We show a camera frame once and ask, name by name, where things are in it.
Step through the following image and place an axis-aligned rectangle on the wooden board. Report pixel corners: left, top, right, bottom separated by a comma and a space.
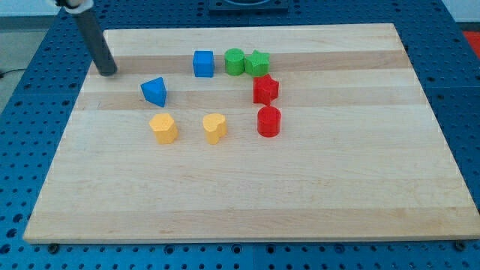
23, 23, 479, 244

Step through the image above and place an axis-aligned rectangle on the blue triangle block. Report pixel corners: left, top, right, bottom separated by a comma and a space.
140, 77, 167, 107

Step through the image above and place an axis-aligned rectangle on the yellow heart block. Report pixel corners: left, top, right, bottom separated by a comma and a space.
202, 113, 227, 145

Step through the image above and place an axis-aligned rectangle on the yellow hexagon block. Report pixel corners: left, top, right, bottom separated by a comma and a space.
149, 113, 179, 144

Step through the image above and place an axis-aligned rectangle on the green star block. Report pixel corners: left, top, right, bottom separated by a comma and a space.
244, 50, 270, 77

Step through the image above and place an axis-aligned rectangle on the blue cube block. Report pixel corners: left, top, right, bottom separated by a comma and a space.
193, 50, 215, 77

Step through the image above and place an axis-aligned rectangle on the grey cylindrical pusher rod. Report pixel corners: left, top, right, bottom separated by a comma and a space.
73, 7, 117, 77

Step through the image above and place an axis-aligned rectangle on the white rod holder collar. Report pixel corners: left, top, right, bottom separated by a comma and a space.
47, 0, 94, 14

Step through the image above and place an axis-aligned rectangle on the red star block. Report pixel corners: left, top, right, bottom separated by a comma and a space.
253, 74, 280, 106

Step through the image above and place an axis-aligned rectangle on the red cylinder block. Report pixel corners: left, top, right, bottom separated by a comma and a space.
257, 106, 281, 137

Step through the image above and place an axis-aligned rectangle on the green cylinder block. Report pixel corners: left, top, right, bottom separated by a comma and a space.
224, 48, 245, 76

